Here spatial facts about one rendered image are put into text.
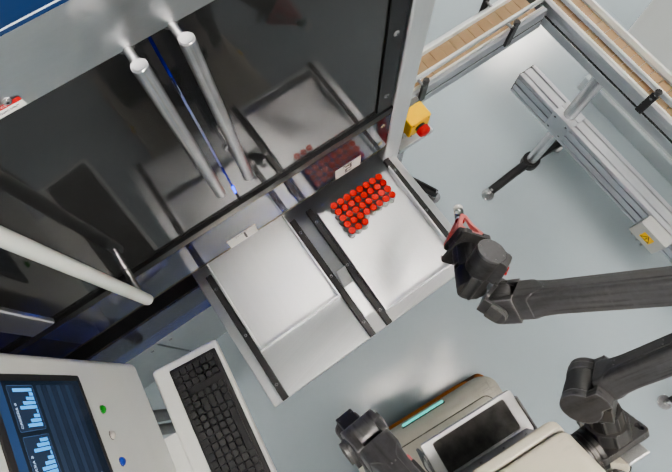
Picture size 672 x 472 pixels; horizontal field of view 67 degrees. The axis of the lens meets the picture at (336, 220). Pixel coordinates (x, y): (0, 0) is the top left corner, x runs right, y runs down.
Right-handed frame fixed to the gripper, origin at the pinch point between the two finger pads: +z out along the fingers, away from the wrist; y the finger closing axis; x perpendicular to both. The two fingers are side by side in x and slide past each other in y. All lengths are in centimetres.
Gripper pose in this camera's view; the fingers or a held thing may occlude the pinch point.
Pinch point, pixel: (461, 220)
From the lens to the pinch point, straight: 116.8
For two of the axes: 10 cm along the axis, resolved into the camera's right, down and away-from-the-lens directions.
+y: 3.4, -6.5, -6.8
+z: 0.7, -7.1, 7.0
